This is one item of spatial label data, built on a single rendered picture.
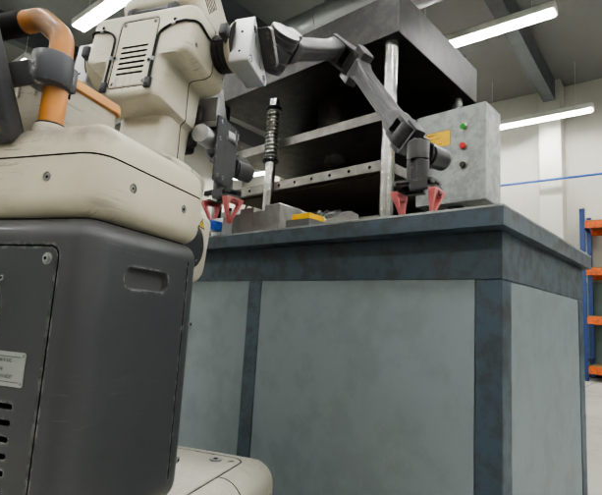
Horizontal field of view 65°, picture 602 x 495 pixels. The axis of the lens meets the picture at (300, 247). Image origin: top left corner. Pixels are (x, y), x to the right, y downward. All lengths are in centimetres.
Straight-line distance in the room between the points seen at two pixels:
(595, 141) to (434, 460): 746
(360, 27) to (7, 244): 196
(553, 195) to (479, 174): 582
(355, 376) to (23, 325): 68
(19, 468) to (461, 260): 77
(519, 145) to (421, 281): 751
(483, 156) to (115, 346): 164
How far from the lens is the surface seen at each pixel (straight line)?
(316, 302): 115
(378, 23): 234
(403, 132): 129
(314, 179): 237
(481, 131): 205
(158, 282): 73
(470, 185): 199
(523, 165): 833
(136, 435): 72
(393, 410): 104
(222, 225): 139
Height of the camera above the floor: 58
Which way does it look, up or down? 8 degrees up
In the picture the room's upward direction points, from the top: 3 degrees clockwise
